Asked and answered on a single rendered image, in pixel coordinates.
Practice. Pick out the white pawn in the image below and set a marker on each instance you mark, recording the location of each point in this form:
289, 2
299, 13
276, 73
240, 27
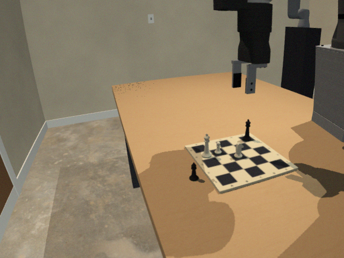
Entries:
218, 151

